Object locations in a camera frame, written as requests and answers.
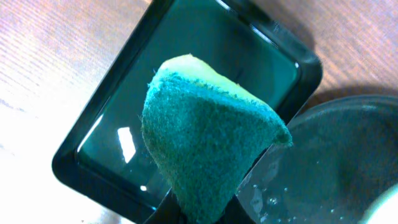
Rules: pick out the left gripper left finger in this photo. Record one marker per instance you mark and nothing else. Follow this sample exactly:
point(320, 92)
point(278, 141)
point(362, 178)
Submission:
point(168, 212)

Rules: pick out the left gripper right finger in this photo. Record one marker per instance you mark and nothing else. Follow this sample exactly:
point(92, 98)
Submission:
point(235, 214)

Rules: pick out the green scrubbing sponge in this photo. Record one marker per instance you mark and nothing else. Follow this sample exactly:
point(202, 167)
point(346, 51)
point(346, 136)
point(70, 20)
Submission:
point(204, 132)

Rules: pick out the mint green plate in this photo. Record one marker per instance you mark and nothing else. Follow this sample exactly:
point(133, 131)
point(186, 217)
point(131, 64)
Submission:
point(383, 210)

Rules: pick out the rectangular black tray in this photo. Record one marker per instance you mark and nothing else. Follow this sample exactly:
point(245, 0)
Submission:
point(104, 156)

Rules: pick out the round black tray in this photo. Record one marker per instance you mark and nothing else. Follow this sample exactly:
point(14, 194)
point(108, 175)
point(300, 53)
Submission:
point(344, 156)

